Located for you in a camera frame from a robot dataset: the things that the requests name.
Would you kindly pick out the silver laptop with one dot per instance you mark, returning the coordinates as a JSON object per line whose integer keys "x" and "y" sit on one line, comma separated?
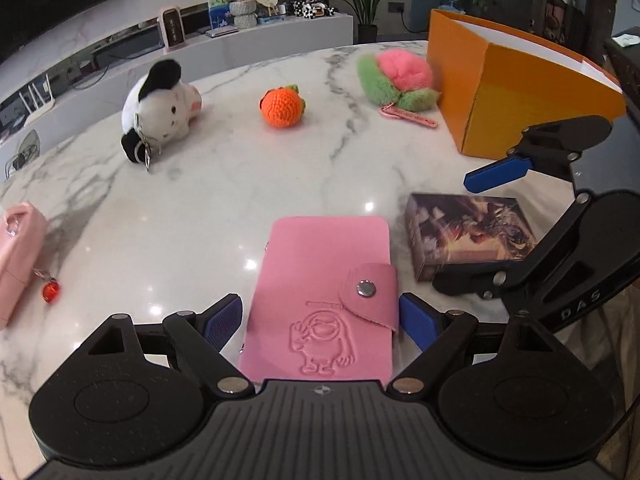
{"x": 221, "y": 31}

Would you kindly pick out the green and blue picture board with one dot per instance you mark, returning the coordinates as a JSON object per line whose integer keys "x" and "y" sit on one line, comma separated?
{"x": 216, "y": 5}

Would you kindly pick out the white router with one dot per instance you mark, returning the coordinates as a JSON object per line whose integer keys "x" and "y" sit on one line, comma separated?
{"x": 37, "y": 107}

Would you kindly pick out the tall potted plant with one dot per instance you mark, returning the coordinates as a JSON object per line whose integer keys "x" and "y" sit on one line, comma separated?
{"x": 367, "y": 30}

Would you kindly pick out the orange crochet fruit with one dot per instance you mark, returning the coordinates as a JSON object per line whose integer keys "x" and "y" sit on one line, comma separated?
{"x": 281, "y": 107}

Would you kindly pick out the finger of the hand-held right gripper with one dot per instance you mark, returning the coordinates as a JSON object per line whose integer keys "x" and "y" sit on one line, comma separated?
{"x": 565, "y": 250}
{"x": 495, "y": 172}

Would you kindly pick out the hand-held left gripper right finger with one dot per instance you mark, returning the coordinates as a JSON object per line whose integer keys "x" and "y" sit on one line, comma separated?
{"x": 417, "y": 321}

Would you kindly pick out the black and white cow toys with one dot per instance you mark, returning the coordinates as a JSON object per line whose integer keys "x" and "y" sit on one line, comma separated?
{"x": 310, "y": 9}

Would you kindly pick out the pink pouch with red charm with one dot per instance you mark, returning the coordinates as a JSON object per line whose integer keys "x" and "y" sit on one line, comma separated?
{"x": 20, "y": 255}

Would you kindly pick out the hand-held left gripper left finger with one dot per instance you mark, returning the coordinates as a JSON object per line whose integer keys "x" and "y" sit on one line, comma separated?
{"x": 222, "y": 321}

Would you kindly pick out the pink space heater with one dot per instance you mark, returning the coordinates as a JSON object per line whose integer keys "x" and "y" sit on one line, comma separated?
{"x": 171, "y": 27}

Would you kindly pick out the white and black plush toy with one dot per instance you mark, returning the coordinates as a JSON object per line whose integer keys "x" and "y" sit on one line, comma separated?
{"x": 160, "y": 105}

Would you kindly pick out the orange cardboard box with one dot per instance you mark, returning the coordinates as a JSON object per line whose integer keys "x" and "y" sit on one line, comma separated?
{"x": 525, "y": 100}

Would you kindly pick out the printed card box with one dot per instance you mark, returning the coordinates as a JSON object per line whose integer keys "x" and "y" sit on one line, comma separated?
{"x": 465, "y": 230}

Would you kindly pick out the pink card holder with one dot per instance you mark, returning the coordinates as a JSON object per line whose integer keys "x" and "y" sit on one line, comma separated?
{"x": 320, "y": 270}

